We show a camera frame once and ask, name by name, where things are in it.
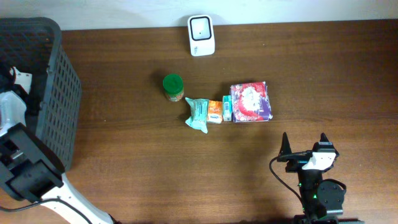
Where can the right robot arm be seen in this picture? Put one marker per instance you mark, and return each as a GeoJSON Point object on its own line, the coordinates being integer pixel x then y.
{"type": "Point", "coordinates": [321, 199]}

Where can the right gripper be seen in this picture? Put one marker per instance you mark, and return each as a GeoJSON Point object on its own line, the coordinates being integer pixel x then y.
{"type": "Point", "coordinates": [296, 160]}

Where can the white barcode scanner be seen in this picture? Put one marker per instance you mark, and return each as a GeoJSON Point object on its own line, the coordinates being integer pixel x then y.
{"type": "Point", "coordinates": [201, 35]}

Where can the orange small tissue pack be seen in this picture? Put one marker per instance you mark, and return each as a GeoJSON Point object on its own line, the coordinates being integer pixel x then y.
{"type": "Point", "coordinates": [215, 112]}

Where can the red purple tissue pack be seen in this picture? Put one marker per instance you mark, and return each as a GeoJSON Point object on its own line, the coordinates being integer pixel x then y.
{"type": "Point", "coordinates": [250, 102]}

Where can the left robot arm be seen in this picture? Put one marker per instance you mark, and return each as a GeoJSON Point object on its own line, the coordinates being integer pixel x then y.
{"type": "Point", "coordinates": [29, 169]}

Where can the grey plastic mesh basket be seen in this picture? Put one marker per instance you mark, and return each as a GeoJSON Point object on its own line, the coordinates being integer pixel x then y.
{"type": "Point", "coordinates": [34, 45]}

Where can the teal wet wipes pack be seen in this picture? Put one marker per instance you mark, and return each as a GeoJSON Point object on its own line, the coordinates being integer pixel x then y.
{"type": "Point", "coordinates": [199, 111]}

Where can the green lid jar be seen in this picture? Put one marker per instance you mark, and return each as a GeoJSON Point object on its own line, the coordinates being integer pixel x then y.
{"type": "Point", "coordinates": [173, 86]}

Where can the small teal gum box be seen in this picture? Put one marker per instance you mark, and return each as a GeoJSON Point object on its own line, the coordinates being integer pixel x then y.
{"type": "Point", "coordinates": [227, 108]}

